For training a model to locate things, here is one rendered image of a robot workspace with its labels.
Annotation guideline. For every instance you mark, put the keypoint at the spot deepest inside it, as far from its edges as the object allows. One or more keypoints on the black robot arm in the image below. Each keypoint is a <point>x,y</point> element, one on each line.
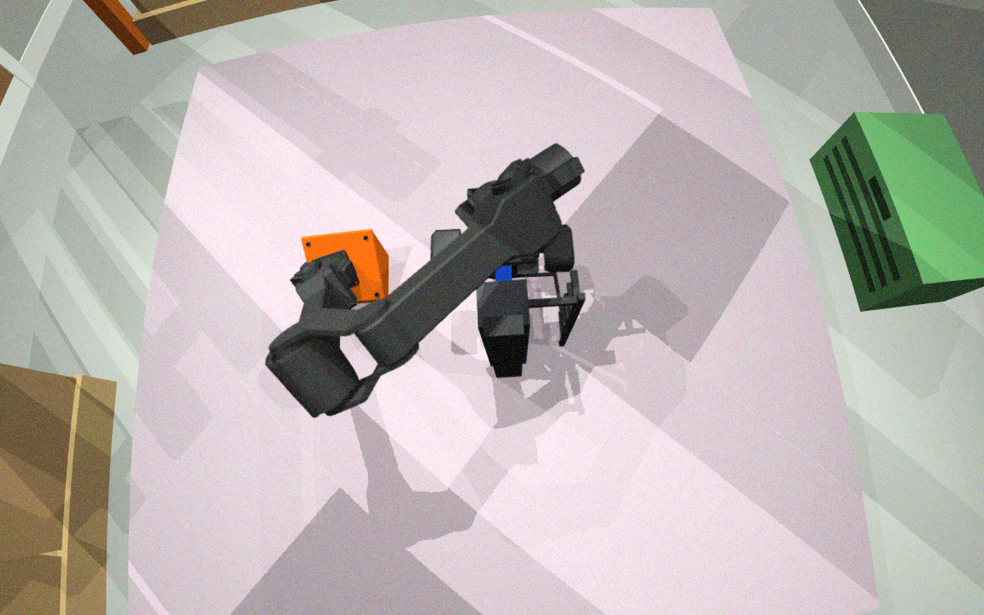
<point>512,216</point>

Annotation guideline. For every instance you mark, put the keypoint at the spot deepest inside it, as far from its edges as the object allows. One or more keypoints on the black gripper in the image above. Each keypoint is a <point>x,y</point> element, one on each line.
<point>559,256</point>

